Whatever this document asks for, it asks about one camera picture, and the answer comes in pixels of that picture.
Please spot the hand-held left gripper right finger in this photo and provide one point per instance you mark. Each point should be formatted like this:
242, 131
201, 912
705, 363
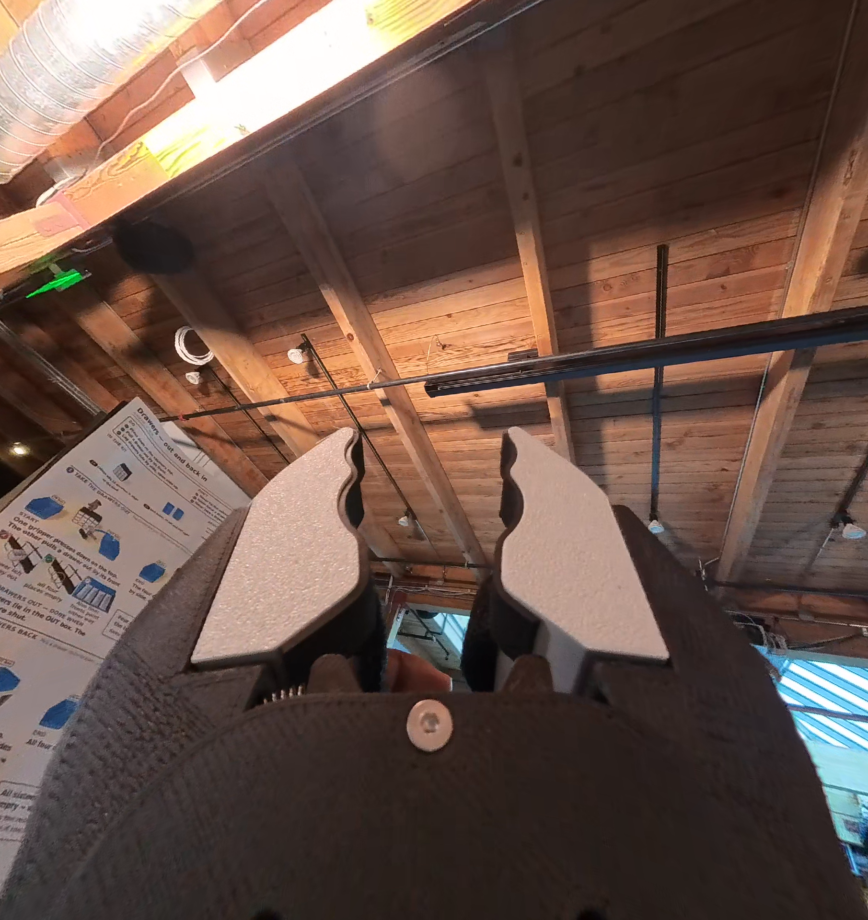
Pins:
577, 568

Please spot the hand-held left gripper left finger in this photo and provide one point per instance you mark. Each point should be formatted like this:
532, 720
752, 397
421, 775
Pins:
275, 560

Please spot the person's left hand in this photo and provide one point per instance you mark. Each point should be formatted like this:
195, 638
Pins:
416, 675

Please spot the thin black ceiling rod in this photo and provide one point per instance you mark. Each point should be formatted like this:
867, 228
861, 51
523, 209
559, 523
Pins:
297, 399

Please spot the white instruction poster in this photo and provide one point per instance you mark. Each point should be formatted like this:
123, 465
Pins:
60, 546

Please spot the skylight window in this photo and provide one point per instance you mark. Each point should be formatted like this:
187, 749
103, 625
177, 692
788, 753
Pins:
836, 697

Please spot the black round ceiling speaker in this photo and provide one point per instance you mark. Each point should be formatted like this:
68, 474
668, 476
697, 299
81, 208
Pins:
153, 248

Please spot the green exit sign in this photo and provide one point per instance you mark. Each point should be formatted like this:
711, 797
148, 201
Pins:
56, 282

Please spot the black ceiling track rail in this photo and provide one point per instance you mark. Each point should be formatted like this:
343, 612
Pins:
692, 345

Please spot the silver air duct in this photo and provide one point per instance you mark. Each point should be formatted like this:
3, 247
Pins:
60, 72

